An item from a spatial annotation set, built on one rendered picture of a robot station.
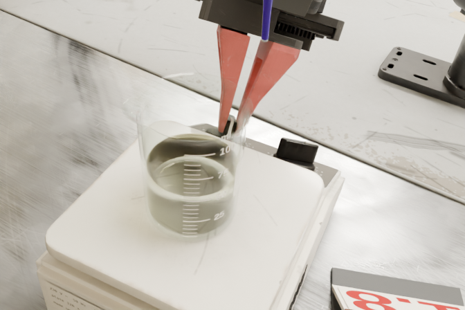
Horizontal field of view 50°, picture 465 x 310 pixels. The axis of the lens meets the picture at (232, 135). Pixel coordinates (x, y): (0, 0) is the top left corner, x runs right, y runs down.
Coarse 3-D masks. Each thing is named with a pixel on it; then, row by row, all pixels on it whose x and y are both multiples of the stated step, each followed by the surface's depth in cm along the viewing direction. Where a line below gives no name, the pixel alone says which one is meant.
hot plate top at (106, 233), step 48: (96, 192) 28; (240, 192) 29; (288, 192) 29; (48, 240) 25; (96, 240) 25; (144, 240) 25; (240, 240) 26; (288, 240) 26; (144, 288) 23; (192, 288) 23; (240, 288) 24
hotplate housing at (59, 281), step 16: (336, 176) 37; (336, 192) 34; (320, 208) 31; (320, 224) 30; (304, 240) 28; (320, 240) 36; (48, 256) 26; (304, 256) 28; (48, 272) 26; (64, 272) 26; (80, 272) 26; (304, 272) 30; (48, 288) 26; (64, 288) 26; (80, 288) 26; (96, 288) 25; (112, 288) 25; (288, 288) 26; (48, 304) 28; (64, 304) 27; (80, 304) 26; (96, 304) 25; (112, 304) 25; (128, 304) 25; (144, 304) 25; (288, 304) 26
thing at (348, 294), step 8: (344, 288) 33; (344, 296) 31; (352, 296) 32; (360, 296) 32; (368, 296) 32; (376, 296) 33; (384, 296) 33; (392, 296) 33; (352, 304) 30; (360, 304) 30; (368, 304) 30; (376, 304) 31; (384, 304) 31; (392, 304) 31; (400, 304) 31; (408, 304) 32; (416, 304) 32; (424, 304) 32; (432, 304) 33; (440, 304) 33
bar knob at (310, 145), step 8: (280, 144) 36; (288, 144) 35; (296, 144) 36; (304, 144) 36; (312, 144) 37; (280, 152) 36; (288, 152) 36; (296, 152) 36; (304, 152) 36; (312, 152) 36; (288, 160) 36; (296, 160) 36; (304, 160) 36; (312, 160) 37; (312, 168) 36
